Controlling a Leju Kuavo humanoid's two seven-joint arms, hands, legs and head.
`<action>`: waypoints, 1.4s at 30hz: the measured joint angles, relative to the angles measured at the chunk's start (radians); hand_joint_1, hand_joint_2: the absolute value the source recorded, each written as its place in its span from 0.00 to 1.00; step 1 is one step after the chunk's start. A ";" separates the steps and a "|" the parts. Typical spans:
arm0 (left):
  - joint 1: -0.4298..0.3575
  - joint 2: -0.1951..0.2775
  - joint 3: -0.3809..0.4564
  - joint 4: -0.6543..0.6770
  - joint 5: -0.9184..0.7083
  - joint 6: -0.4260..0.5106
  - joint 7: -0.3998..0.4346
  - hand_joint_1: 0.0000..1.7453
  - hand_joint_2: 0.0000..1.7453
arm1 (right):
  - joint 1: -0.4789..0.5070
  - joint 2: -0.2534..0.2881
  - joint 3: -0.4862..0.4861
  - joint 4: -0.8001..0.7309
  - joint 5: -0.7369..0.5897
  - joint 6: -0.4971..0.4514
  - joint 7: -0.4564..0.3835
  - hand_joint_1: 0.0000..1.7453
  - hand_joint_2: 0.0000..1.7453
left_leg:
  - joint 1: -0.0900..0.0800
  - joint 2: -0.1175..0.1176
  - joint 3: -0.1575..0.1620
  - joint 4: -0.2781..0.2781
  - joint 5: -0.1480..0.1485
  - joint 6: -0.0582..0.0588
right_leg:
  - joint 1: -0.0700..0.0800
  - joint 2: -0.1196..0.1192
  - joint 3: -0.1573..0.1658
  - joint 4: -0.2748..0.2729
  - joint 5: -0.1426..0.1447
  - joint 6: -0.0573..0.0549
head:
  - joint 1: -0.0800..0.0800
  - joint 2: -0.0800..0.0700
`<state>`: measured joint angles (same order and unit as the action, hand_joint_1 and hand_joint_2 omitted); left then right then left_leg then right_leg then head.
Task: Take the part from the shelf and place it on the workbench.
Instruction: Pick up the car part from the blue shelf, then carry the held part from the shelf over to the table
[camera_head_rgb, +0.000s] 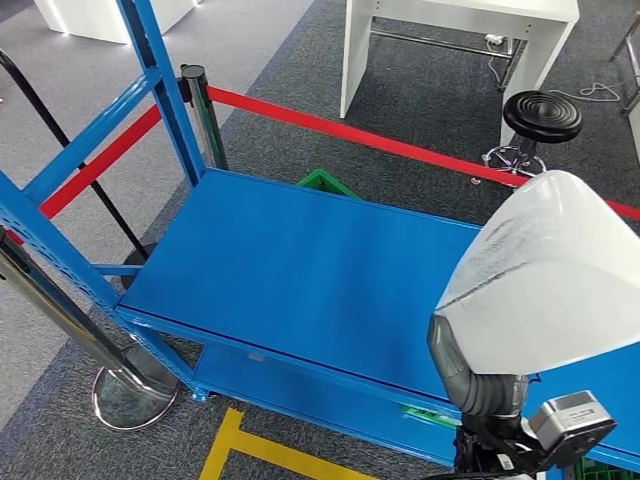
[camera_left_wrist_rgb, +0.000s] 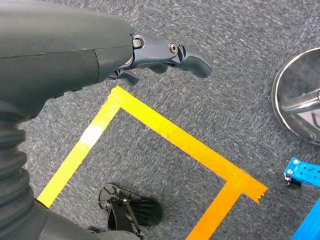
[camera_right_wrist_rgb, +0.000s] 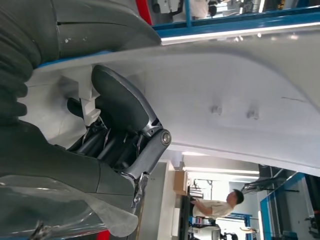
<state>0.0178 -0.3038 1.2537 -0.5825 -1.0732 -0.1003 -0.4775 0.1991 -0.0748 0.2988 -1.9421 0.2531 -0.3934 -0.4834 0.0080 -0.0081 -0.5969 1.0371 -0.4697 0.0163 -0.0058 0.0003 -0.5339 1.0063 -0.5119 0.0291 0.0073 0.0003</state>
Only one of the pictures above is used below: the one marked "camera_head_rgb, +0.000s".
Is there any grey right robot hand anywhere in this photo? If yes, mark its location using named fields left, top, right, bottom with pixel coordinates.
left=427, top=314, right=528, bottom=419

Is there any white curved plastic part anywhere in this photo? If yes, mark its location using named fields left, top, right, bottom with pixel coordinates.
left=433, top=170, right=640, bottom=378

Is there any blue metal shelf rack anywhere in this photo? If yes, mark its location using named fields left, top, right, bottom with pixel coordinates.
left=0, top=0, right=640, bottom=480

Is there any green plastic crate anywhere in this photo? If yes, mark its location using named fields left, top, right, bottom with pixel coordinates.
left=296, top=168, right=358, bottom=199
left=399, top=404, right=461, bottom=431
left=574, top=457, right=640, bottom=480

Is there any black round stool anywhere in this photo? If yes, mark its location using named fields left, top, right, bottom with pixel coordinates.
left=469, top=89, right=583, bottom=187

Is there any red barrier belt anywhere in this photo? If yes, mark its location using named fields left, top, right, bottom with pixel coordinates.
left=205, top=84, right=640, bottom=222
left=0, top=103, right=162, bottom=248

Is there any white desk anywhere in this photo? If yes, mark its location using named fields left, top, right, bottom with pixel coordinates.
left=339, top=0, right=581, bottom=147

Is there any white cabinet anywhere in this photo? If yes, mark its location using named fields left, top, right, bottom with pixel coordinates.
left=32, top=0, right=196, bottom=45

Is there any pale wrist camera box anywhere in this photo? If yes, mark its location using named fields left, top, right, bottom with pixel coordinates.
left=528, top=390, right=617, bottom=468

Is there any metal frame table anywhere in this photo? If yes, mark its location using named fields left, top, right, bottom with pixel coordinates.
left=608, top=11, right=640, bottom=167

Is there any white floor cable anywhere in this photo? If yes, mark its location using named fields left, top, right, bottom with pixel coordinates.
left=547, top=78, right=626, bottom=104

